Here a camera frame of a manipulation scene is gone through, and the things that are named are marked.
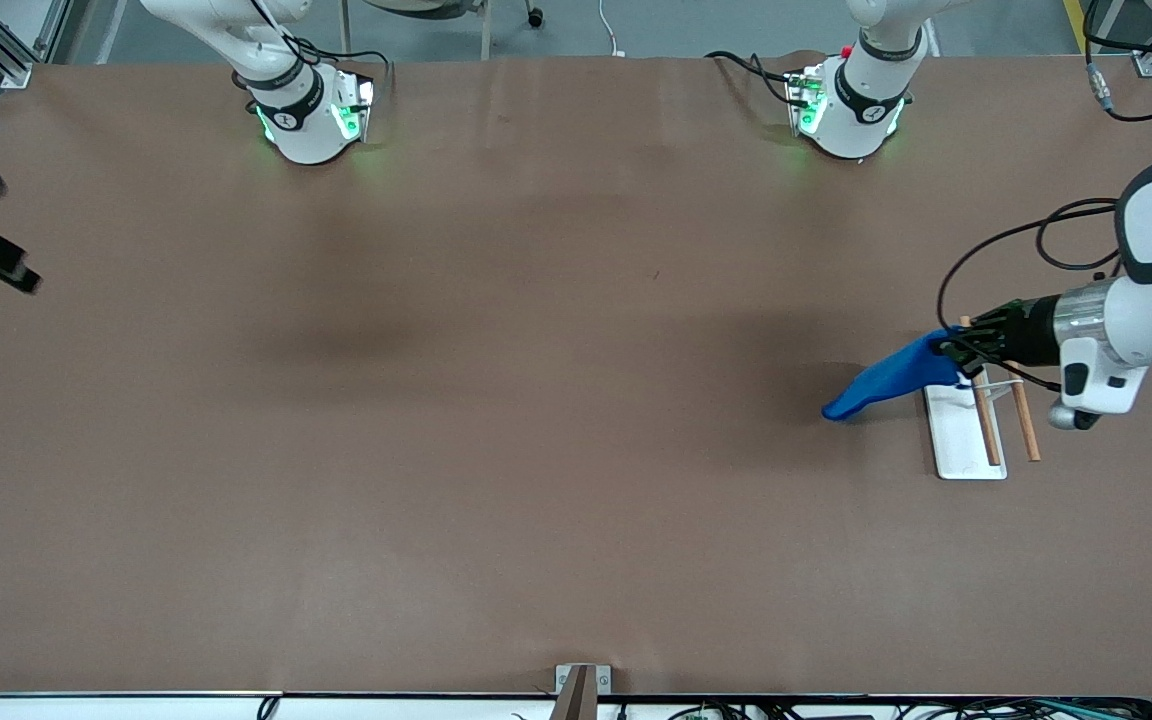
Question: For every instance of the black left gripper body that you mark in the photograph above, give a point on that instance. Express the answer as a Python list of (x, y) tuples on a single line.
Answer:
[(1030, 336)]

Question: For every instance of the blue microfibre towel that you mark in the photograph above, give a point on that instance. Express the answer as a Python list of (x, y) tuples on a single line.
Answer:
[(886, 380)]

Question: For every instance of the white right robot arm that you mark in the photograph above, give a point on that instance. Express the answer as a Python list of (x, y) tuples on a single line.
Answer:
[(301, 120)]

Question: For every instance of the wooden towel rack rod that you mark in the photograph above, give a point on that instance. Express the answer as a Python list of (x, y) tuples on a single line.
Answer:
[(986, 420), (1026, 425)]

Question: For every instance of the brown table cover sheet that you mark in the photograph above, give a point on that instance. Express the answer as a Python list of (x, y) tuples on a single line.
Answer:
[(576, 500)]

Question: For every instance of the office chair base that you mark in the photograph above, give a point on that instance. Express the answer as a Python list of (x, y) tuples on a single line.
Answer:
[(481, 8)]

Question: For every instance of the white towel rack base plate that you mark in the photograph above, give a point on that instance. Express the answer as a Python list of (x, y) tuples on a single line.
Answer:
[(956, 440)]

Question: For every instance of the grey metal mounting bracket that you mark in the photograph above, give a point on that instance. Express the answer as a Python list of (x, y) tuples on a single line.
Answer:
[(586, 678)]

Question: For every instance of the brown camera mount post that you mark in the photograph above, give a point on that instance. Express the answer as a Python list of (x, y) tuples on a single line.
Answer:
[(574, 695)]

